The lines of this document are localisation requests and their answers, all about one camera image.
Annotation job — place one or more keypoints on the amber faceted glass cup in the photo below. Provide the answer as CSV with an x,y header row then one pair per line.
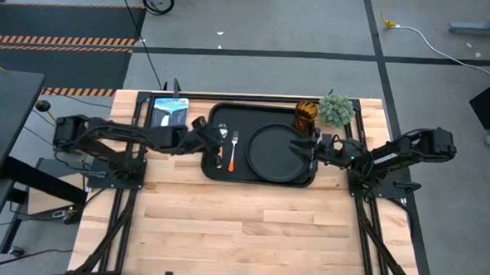
x,y
305,114

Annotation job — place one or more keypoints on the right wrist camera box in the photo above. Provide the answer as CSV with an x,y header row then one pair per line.
x,y
326,139

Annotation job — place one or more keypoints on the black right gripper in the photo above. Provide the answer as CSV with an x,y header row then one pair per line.
x,y
339,152

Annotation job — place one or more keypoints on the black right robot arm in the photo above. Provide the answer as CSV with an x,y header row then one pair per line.
x,y
406,150

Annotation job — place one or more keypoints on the black mat with hazard stripes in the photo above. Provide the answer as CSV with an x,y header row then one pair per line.
x,y
59,21

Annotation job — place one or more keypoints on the black plastic serving tray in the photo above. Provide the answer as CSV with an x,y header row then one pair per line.
x,y
246,117

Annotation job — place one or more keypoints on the grey metal table leg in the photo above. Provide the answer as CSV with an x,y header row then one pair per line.
x,y
482,27

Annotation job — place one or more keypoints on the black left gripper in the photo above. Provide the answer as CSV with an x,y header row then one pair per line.
x,y
201,139

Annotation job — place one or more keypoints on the black round plate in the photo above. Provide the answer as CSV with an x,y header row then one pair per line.
x,y
271,155

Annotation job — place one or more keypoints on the black desk with metal legs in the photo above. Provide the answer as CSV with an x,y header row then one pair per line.
x,y
5,119

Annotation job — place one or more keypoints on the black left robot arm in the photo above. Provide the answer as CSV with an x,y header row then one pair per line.
x,y
116,134

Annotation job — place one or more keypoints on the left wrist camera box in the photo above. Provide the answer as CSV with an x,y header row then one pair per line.
x,y
199,122

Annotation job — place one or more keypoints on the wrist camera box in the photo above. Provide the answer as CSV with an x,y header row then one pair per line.
x,y
199,122
326,139

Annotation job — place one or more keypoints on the small green succulent plant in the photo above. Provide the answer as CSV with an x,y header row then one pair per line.
x,y
336,109

